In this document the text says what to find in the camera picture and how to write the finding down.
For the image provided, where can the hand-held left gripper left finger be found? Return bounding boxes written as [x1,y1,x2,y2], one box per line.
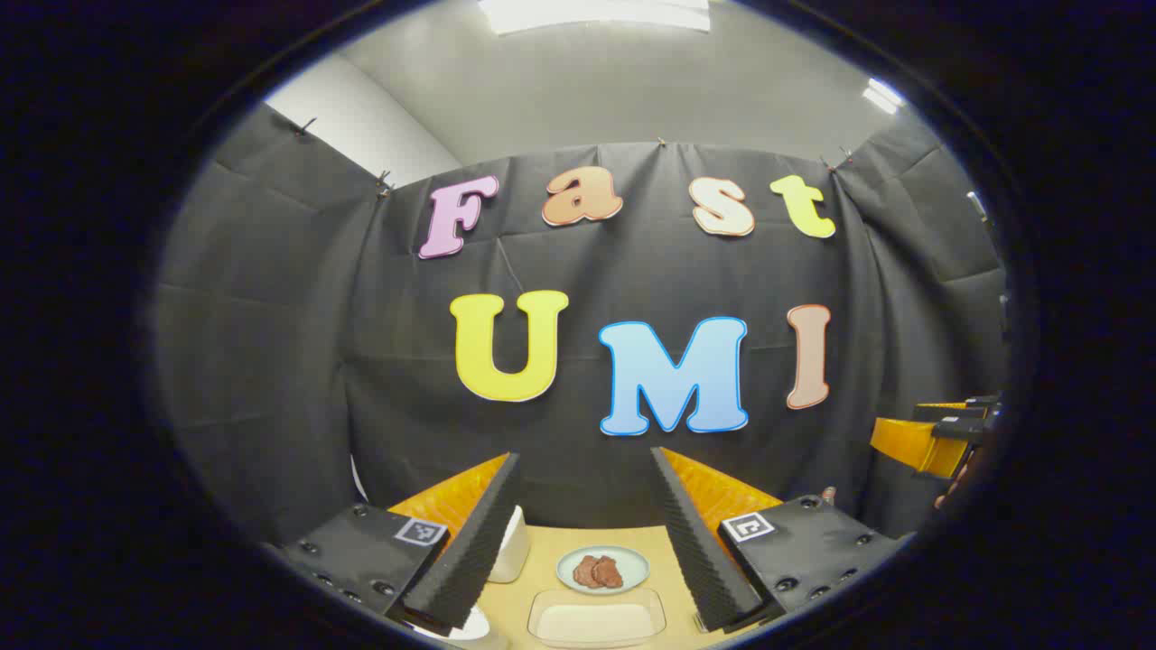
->
[262,451,523,637]

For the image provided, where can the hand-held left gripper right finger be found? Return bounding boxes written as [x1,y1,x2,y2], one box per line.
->
[650,446,913,633]

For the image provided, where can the glass rice container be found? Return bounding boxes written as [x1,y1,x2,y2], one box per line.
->
[528,587,667,648]

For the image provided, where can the white toaster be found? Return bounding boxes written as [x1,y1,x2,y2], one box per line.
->
[488,506,531,584]

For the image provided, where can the light green plate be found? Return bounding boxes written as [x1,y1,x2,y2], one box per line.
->
[556,545,651,596]

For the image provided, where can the black backdrop cloth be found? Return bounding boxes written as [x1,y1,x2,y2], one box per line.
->
[154,99,1008,544]

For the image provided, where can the small ceiling light panel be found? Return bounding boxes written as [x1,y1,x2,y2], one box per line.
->
[862,79,905,115]

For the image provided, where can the large ceiling light panel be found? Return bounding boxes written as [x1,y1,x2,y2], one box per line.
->
[477,0,713,36]

